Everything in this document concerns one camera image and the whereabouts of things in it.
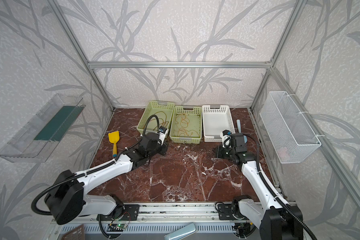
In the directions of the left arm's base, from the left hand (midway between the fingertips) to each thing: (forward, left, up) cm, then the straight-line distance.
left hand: (168, 136), depth 85 cm
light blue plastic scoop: (+20, -48, -14) cm, 54 cm away
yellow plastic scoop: (+9, +41, -17) cm, 45 cm away
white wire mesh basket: (-13, -54, +20) cm, 59 cm away
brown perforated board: (-44, +40, -15) cm, 62 cm away
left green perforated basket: (+36, +9, -16) cm, 40 cm away
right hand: (-4, -27, -2) cm, 27 cm away
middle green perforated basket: (+30, -16, -15) cm, 37 cm away
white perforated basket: (+27, -33, -17) cm, 46 cm away
